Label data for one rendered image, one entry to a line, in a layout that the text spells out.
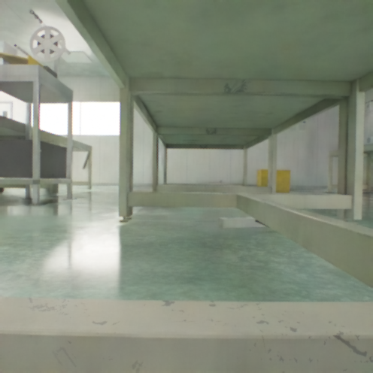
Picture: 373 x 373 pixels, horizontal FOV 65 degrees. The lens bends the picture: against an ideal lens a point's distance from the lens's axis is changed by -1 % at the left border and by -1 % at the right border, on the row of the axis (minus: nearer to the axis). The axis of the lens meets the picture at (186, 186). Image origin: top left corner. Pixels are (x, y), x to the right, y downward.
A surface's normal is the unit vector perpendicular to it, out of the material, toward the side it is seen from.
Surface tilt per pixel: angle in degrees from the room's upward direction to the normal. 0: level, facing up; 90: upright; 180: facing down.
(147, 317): 0
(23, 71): 90
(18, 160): 90
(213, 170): 90
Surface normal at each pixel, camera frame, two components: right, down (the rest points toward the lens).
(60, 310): 0.01, -1.00
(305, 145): 0.00, 0.03
